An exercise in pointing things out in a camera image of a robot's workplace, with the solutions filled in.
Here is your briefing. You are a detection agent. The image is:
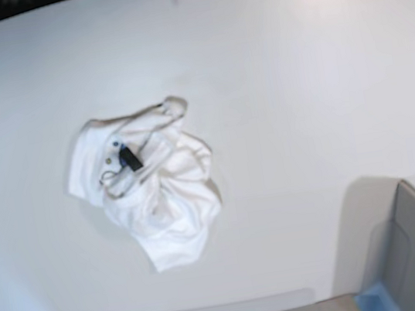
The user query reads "white printed t-shirt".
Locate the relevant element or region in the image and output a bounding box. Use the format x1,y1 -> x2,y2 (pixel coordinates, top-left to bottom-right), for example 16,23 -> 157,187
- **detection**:
66,96 -> 222,272

